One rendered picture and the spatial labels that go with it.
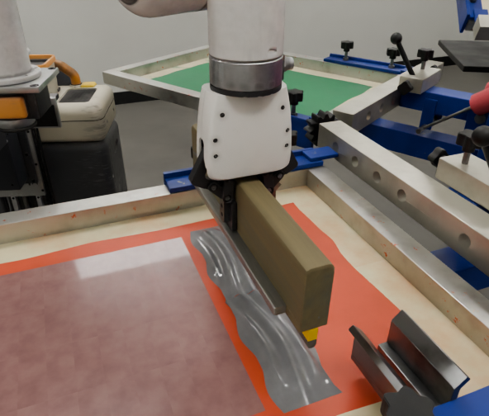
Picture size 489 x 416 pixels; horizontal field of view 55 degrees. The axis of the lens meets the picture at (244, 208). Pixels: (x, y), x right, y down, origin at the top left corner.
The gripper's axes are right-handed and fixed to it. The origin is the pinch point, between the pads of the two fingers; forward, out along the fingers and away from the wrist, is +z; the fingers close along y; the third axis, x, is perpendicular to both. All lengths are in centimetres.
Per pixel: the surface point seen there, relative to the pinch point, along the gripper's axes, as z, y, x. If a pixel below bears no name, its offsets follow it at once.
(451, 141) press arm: 17, -69, -36
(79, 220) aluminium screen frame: 12.6, 19.2, -24.9
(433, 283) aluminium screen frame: 10.7, -22.7, 10.1
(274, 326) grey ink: 13.0, -1.1, 7.6
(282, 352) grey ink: 13.2, -0.3, 11.5
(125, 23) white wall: 45, -41, -379
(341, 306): 13.7, -11.2, 6.9
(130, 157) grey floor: 112, -18, -261
